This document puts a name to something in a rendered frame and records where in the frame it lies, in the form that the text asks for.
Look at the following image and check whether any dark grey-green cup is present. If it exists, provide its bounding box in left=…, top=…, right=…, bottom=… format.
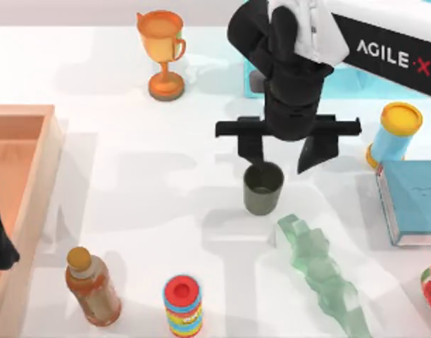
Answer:
left=242, top=163, right=285, bottom=217

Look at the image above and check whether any light blue rack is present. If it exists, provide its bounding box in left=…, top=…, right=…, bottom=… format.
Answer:
left=242, top=56, right=365, bottom=100

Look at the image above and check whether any light blue can yellow lid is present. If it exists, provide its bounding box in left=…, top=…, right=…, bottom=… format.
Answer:
left=366, top=101, right=424, bottom=173

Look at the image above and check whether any blue book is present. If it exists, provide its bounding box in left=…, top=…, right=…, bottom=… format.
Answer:
left=375, top=159, right=431, bottom=248

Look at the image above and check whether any translucent green bottle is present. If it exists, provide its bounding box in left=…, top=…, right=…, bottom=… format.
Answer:
left=276, top=213, right=374, bottom=338

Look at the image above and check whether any orange trophy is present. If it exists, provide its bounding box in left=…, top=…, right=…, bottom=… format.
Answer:
left=137, top=10, right=187, bottom=102

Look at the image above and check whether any red-lidded striped can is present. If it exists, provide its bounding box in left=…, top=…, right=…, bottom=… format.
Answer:
left=162, top=275, right=204, bottom=336

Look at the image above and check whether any brown bottle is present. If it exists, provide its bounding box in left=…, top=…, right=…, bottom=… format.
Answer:
left=64, top=246, right=123, bottom=327

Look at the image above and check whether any shallow salmon-coloured box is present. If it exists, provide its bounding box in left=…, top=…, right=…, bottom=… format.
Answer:
left=0, top=104, right=65, bottom=338

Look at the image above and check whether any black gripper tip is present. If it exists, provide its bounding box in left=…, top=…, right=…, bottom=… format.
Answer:
left=0, top=179, right=20, bottom=272

